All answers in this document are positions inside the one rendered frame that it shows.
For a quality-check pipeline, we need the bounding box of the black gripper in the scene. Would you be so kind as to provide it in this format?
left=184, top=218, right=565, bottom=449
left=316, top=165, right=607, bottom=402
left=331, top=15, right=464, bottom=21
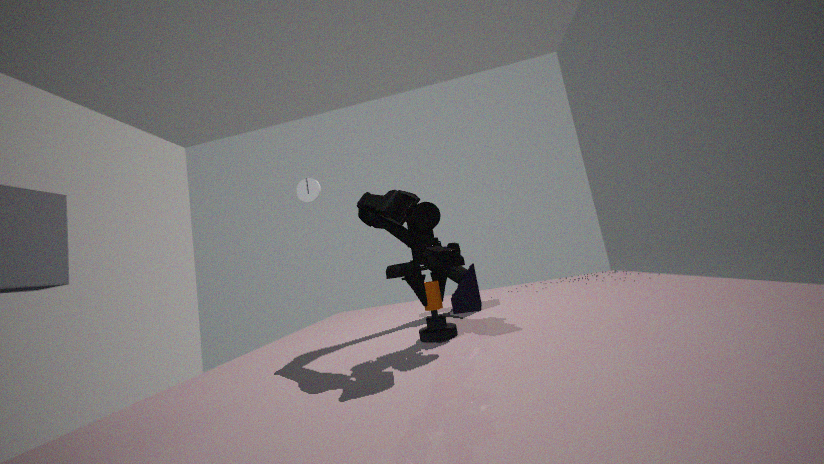
left=386, top=234, right=465, bottom=306

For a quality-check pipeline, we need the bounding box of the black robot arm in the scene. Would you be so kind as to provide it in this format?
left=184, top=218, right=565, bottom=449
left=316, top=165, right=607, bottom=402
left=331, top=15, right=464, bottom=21
left=356, top=190, right=469, bottom=287

